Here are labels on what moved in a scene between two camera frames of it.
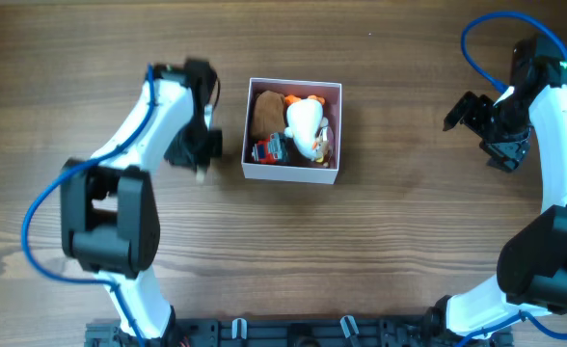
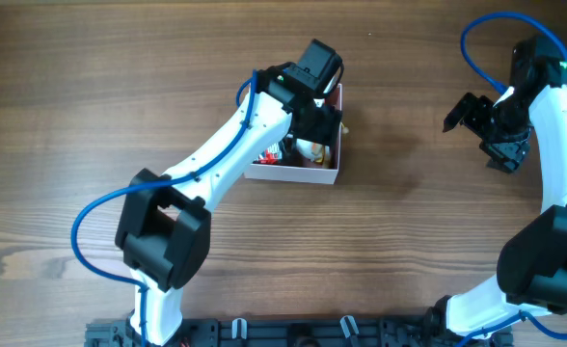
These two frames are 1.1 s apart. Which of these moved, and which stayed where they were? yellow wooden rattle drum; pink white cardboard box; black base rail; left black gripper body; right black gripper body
Moved: yellow wooden rattle drum; left black gripper body
Stayed: pink white cardboard box; black base rail; right black gripper body
